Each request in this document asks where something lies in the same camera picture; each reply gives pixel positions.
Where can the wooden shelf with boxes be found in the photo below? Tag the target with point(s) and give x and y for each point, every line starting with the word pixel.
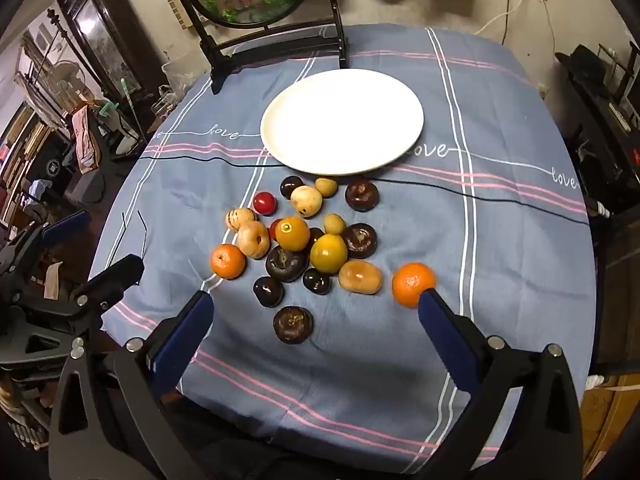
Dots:
pixel 25 160

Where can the orange persimmon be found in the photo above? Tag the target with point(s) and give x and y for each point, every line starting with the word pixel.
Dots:
pixel 292 233

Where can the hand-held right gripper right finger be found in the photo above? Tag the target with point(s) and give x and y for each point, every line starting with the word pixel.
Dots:
pixel 440 330

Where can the large orange mandarin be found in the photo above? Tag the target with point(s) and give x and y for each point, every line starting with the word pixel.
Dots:
pixel 413 285

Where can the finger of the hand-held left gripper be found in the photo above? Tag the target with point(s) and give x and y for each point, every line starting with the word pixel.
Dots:
pixel 115 272
pixel 65 224

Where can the dark mangosteen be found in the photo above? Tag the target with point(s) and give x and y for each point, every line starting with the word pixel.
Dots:
pixel 286 263
pixel 362 195
pixel 293 324
pixel 359 240

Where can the blue striped tablecloth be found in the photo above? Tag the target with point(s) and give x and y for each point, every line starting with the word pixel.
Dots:
pixel 350 385

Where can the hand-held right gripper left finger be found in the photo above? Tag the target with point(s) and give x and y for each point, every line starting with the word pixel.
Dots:
pixel 185 340

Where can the clear plastic bin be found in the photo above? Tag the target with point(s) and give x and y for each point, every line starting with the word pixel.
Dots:
pixel 175 77

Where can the red cherry tomato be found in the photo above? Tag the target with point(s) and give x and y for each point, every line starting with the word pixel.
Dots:
pixel 274 229
pixel 264 203

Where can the white electric fan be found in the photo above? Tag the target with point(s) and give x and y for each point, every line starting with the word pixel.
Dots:
pixel 62 80

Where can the pink cloth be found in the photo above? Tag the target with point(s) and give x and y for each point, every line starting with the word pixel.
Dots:
pixel 82 135

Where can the dark side cabinet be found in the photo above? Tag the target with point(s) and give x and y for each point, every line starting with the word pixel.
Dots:
pixel 600 160

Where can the white round plate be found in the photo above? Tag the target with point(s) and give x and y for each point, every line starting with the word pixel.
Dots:
pixel 340 120

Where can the yellow-green citrus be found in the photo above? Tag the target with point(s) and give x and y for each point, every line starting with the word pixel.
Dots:
pixel 328 253

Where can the small orange mandarin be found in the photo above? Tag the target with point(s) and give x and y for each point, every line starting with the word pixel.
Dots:
pixel 228 261

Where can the black hat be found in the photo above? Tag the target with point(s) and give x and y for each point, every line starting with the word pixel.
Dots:
pixel 585 62

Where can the cardboard box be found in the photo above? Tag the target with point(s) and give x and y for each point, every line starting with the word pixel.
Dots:
pixel 605 410

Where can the dark wooden glass cabinet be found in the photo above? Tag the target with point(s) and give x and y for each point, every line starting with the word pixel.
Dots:
pixel 100 35

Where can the small yellow longan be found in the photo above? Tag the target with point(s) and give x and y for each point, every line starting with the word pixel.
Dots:
pixel 334 223
pixel 326 187

